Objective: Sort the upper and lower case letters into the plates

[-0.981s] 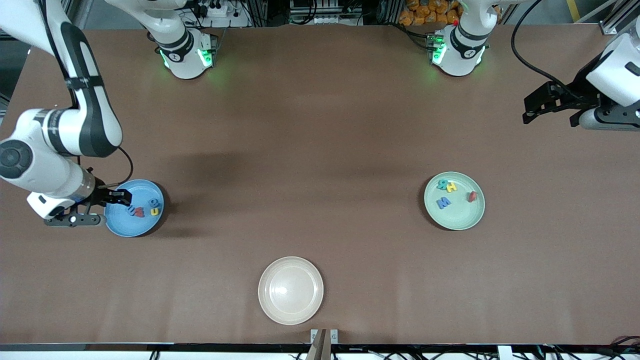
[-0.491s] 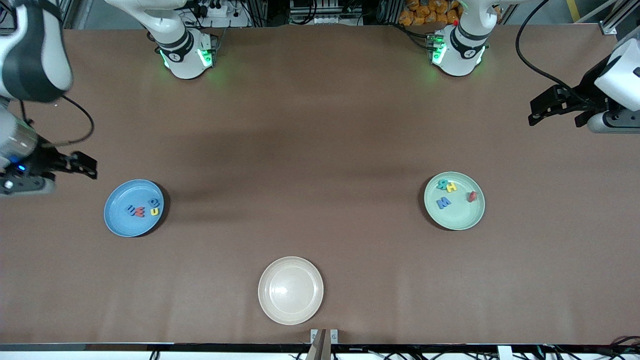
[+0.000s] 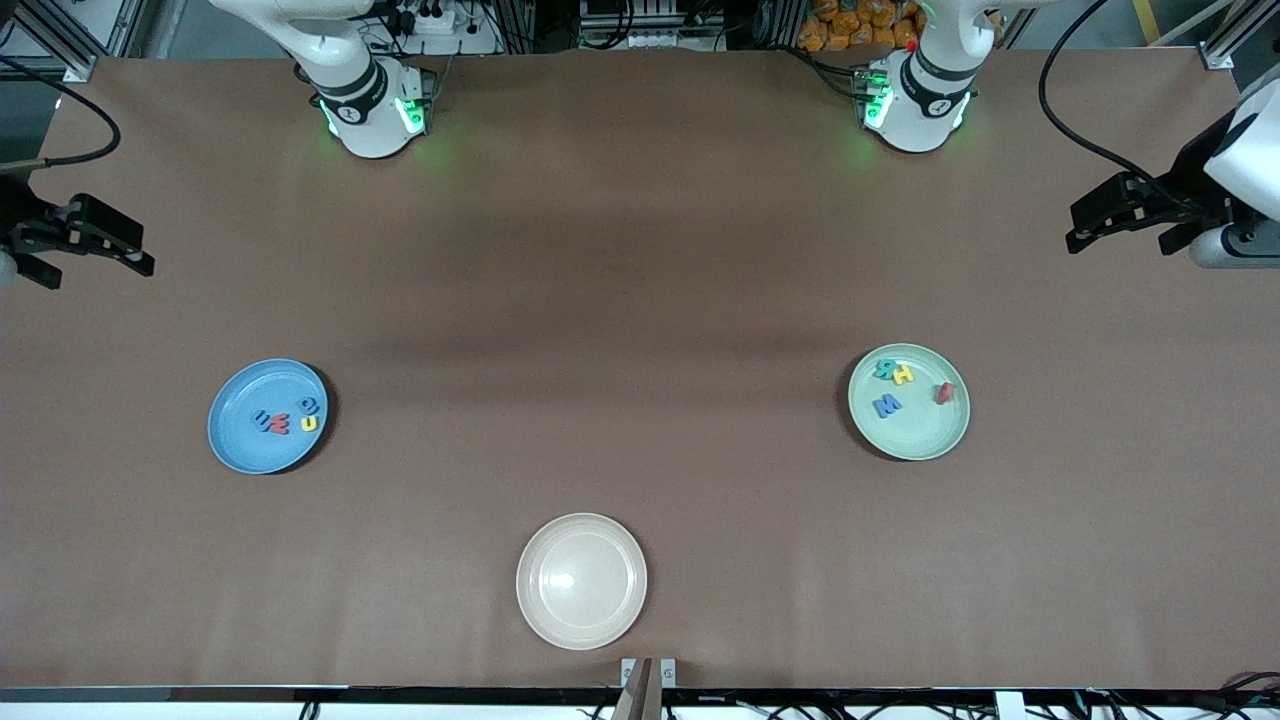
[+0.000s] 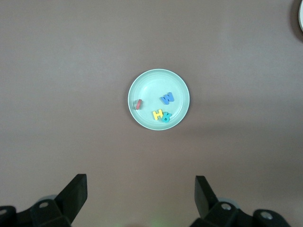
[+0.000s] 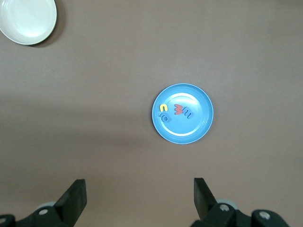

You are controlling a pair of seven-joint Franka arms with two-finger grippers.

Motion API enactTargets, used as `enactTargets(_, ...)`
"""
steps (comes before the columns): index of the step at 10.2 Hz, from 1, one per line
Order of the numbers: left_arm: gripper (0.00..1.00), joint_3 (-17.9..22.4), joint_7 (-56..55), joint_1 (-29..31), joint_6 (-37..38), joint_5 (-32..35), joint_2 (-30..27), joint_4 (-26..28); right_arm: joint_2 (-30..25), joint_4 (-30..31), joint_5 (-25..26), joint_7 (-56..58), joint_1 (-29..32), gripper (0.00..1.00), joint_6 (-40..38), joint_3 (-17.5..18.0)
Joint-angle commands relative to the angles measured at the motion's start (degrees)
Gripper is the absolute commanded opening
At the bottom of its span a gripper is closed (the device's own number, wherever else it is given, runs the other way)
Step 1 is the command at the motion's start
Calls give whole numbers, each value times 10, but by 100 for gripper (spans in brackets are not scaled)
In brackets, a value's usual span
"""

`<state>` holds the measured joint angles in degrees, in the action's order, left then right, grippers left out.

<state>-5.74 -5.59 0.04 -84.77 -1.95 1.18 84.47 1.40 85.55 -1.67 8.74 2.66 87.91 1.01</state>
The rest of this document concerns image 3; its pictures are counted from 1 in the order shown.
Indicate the green plate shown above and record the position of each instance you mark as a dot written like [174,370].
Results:
[915,435]

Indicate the red foam letter w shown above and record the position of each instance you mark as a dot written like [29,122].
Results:
[279,424]

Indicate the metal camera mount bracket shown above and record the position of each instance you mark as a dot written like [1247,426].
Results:
[648,685]

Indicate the yellow foam letter H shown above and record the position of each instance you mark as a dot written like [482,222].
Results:
[904,377]

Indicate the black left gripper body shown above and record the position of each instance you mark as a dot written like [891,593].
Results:
[1192,174]

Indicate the blue plate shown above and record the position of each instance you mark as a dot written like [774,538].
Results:
[250,455]

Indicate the white power strip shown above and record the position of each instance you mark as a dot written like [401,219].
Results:
[425,20]

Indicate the blue foam letter M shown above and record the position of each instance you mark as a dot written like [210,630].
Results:
[888,405]

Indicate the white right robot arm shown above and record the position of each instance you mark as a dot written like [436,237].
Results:
[370,120]

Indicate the teal foam letter R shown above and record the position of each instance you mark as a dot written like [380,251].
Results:
[884,368]

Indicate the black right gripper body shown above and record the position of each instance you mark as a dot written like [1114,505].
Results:
[14,215]

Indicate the orange packaged items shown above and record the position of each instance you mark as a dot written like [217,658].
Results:
[850,25]

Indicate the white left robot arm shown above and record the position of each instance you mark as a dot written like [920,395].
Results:
[920,110]

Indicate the beige plate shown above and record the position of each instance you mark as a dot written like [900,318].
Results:
[582,582]

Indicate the aluminium frame profile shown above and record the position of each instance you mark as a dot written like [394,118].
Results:
[72,70]
[1215,58]

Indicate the red foam letter Q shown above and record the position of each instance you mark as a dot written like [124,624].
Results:
[944,393]

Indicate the grey equipment rack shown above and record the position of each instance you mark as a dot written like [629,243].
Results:
[640,15]

